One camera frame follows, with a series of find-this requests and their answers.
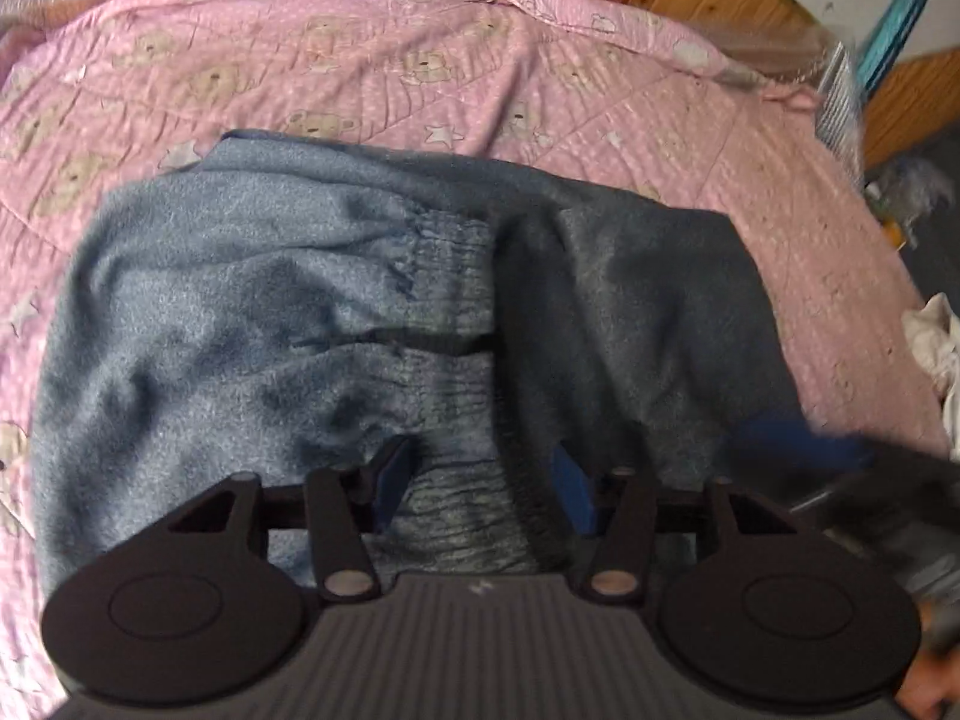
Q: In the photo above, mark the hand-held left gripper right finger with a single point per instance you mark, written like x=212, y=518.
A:
x=574, y=491

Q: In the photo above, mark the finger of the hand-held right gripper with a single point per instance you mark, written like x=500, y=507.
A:
x=795, y=439

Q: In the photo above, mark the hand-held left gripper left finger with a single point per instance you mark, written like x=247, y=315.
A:
x=394, y=476

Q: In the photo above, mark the grey fleece pants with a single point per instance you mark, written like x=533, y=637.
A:
x=225, y=315

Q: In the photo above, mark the person's right hand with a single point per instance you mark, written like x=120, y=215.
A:
x=934, y=686

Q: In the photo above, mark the white crumpled cloth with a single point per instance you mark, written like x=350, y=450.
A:
x=934, y=345

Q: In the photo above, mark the small yellow object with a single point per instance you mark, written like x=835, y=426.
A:
x=898, y=234

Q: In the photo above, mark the grey fuzzy object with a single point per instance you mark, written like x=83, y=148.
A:
x=911, y=191

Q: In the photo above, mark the grey mesh fabric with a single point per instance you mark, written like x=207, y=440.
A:
x=836, y=97

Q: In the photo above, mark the teal book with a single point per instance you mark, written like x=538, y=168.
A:
x=892, y=30

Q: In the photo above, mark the pink bear print blanket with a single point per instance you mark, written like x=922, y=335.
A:
x=375, y=52

